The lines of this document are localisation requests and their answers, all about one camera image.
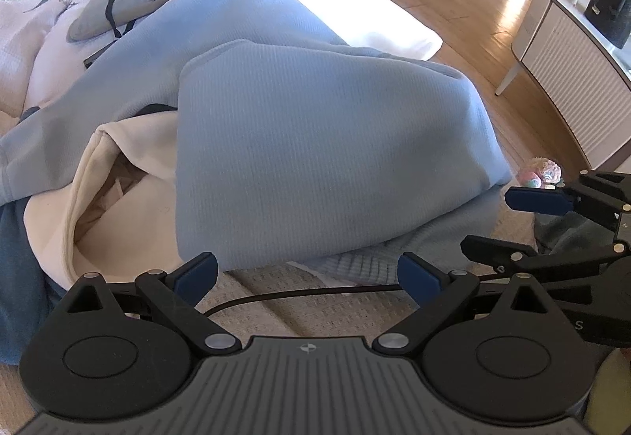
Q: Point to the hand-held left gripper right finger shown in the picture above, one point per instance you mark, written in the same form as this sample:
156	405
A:
416	277

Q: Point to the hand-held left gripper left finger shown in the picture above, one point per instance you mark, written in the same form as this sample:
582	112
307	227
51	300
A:
194	275

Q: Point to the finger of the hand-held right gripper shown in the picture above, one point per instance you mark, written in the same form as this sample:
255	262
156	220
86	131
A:
537	201
493	247

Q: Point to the pale blue waffle garment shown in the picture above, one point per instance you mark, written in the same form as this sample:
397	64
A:
374	267

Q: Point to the white sweater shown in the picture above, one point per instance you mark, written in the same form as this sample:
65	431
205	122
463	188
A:
54	228

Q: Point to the light blue sweater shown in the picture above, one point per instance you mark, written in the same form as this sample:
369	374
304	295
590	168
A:
320	144

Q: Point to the pink plush toy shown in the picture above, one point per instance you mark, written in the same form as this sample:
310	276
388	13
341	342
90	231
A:
540	171

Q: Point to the beige waffle sofa cover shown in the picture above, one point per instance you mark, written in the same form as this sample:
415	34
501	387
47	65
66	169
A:
256	282

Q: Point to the white ribbed cabinet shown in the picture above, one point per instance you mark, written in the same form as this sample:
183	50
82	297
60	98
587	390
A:
567	70

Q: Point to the dark blue cloth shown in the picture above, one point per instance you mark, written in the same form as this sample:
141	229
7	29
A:
19	292

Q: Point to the black flat box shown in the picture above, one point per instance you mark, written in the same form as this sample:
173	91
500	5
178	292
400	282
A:
96	58

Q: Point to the grey fabric bag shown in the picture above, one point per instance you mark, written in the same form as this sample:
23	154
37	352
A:
88	21

